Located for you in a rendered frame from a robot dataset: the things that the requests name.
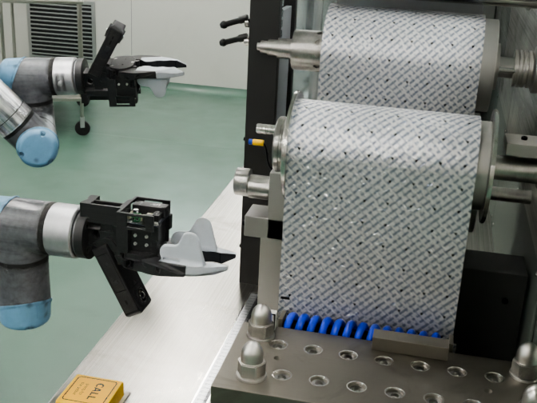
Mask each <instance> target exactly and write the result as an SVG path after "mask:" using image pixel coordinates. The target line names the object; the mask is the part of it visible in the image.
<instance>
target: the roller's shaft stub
mask: <svg viewBox="0 0 537 403"><path fill-rule="evenodd" d="M494 179H495V180H502V181H510V182H523V183H531V184H535V188H536V189H537V159H535V158H521V157H513V156H505V155H497V154H496V162H495V174H494Z"/></svg>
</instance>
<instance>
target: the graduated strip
mask: <svg viewBox="0 0 537 403"><path fill-rule="evenodd" d="M257 295H258V293H250V294H249V296H248V298H247V299H246V301H245V303H244V305H243V307H242V309H241V311H240V312H239V314H238V316H237V319H236V320H235V321H234V323H233V326H232V328H231V329H230V331H229V333H228V335H227V337H226V338H225V341H224V343H223V344H222V346H221V348H220V350H219V352H218V354H217V355H216V357H215V359H214V361H213V363H212V364H211V366H210V368H209V371H208V372H207V374H206V376H205V378H204V380H203V382H202V383H201V386H200V387H199V389H198V391H197V393H196V395H195V397H194V398H193V400H192V402H191V403H208V402H209V399H210V391H211V384H212V383H213V380H214V379H215V377H216V375H217V373H218V371H219V369H220V367H221V365H222V363H223V361H224V359H225V357H226V355H227V353H228V351H229V350H230V348H231V346H232V344H233V342H234V340H235V338H236V336H237V334H238V332H239V330H240V328H241V326H242V324H243V322H249V319H250V317H251V314H252V311H253V308H254V307H255V306H256V305H257Z"/></svg>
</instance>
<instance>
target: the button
mask: <svg viewBox="0 0 537 403"><path fill-rule="evenodd" d="M123 396H124V383H123V381H115V380H110V379H105V378H100V377H91V376H86V375H81V374H78V375H76V377H75V378H74V379H73V380H72V381H71V382H70V384H69V385H68V386H67V387H66V389H65V390H64V391H63V392H62V394H61V395H60V396H59V397H58V399H57V400H56V403H119V401H120V400H121V399H122V397H123Z"/></svg>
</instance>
